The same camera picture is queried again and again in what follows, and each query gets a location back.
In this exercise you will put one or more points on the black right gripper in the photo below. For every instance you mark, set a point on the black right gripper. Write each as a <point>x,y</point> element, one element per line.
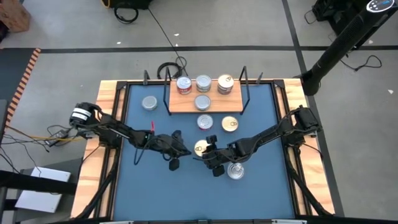
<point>220,154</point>

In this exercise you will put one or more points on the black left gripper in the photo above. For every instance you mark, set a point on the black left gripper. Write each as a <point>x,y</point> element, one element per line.
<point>158,143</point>

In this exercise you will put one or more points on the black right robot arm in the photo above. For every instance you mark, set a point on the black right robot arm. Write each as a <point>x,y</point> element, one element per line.
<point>264,137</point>

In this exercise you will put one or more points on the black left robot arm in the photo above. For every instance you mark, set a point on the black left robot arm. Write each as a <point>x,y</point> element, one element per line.
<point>115,130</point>

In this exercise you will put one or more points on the blue table mat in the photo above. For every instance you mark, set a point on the blue table mat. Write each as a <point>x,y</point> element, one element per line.
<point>205,199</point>

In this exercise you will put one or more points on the metal table clamp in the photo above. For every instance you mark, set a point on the metal table clamp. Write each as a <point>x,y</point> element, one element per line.
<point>311,133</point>

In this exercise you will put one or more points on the black power adapter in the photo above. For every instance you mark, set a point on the black power adapter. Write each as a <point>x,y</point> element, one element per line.
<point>59,136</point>

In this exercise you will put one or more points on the black metal beam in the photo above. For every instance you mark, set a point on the black metal beam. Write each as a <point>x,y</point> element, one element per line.
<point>37,183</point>

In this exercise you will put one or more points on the white flat box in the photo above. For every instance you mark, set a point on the white flat box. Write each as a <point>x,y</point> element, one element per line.
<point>40,196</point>

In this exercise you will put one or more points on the black equipment case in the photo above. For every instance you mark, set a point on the black equipment case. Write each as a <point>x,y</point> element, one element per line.
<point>130,3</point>

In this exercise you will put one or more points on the black tower fan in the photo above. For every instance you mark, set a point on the black tower fan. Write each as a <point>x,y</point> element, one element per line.
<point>342,40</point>

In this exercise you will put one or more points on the dark mat hazard stripe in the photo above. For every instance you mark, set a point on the dark mat hazard stripe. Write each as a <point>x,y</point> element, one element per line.
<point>12,71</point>

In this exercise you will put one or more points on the black floor equipment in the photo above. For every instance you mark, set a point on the black floor equipment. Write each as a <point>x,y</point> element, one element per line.
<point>323,9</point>

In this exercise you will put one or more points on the brown wooden box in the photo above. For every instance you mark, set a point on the brown wooden box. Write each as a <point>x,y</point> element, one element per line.
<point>12,17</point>

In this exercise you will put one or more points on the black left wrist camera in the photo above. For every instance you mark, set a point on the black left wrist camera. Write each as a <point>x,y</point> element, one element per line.
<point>177,136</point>

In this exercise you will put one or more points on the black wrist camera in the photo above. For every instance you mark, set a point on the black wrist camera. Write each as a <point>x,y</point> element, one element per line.
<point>211,139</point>
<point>177,136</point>

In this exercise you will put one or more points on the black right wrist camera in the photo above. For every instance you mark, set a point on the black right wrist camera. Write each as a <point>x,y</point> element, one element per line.
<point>211,139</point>

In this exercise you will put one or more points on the black table frame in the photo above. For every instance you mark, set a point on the black table frame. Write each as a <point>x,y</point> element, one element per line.
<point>133,82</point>

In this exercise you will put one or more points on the white bracket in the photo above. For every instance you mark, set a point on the white bracket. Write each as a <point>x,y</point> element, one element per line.
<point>289,221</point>
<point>116,222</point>

